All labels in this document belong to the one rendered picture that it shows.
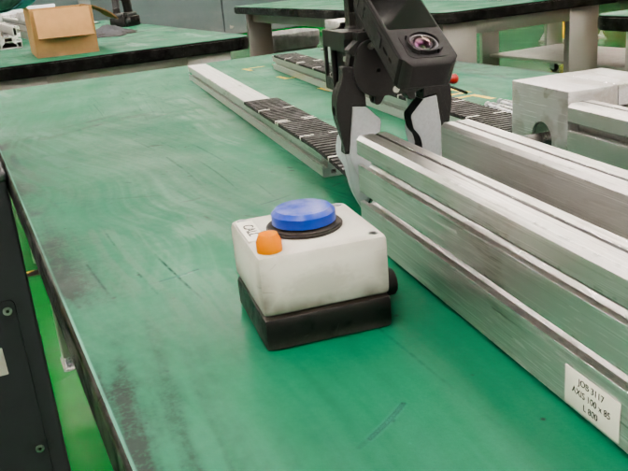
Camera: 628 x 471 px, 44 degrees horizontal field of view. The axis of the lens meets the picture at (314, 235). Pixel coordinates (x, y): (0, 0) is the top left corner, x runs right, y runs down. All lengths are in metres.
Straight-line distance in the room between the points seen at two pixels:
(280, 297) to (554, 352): 0.15
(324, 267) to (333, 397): 0.08
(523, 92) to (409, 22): 0.18
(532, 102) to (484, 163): 0.17
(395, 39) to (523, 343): 0.26
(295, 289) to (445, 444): 0.13
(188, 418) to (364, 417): 0.09
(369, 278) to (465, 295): 0.06
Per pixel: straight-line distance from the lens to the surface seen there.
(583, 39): 3.66
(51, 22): 2.74
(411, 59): 0.56
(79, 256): 0.68
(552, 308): 0.39
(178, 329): 0.51
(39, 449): 1.21
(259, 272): 0.44
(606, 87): 0.71
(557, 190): 0.50
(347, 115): 0.64
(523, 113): 0.76
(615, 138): 0.67
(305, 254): 0.44
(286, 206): 0.48
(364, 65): 0.64
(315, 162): 0.84
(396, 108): 1.11
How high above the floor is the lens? 0.99
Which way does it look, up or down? 19 degrees down
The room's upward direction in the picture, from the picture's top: 5 degrees counter-clockwise
